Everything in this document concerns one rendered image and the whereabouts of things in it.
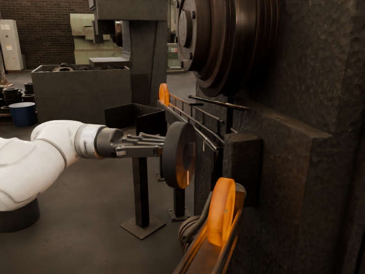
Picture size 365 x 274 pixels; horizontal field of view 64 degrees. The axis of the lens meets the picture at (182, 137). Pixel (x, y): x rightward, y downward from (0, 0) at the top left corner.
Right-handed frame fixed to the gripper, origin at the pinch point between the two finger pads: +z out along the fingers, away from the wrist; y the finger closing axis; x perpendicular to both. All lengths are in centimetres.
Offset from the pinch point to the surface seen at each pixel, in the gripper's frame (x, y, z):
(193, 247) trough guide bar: -15.5, 13.9, 6.8
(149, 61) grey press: 1, -297, -148
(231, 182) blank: -7.1, 0.6, 12.0
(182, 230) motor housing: -33.8, -14.3, -6.1
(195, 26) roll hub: 27.6, -29.3, -3.9
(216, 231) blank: -14.6, 8.8, 10.4
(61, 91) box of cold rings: -21, -193, -206
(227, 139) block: -6.1, -25.2, 6.2
